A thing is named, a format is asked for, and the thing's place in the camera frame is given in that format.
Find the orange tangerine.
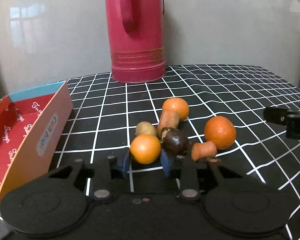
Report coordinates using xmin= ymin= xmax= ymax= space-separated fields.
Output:
xmin=130 ymin=134 xmax=161 ymax=165
xmin=162 ymin=98 xmax=190 ymax=121
xmin=204 ymin=116 xmax=236 ymax=150

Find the black white grid tablecloth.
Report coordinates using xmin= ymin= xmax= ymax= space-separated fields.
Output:
xmin=0 ymin=64 xmax=300 ymax=240

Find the red cardboard box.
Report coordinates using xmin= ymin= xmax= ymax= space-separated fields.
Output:
xmin=0 ymin=81 xmax=73 ymax=202

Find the dark brown chestnut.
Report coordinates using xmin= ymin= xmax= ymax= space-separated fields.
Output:
xmin=161 ymin=127 xmax=190 ymax=157

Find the brown potato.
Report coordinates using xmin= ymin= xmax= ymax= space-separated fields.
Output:
xmin=135 ymin=121 xmax=157 ymax=137

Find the red thermos flask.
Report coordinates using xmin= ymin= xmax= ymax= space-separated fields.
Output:
xmin=105 ymin=0 xmax=165 ymax=83

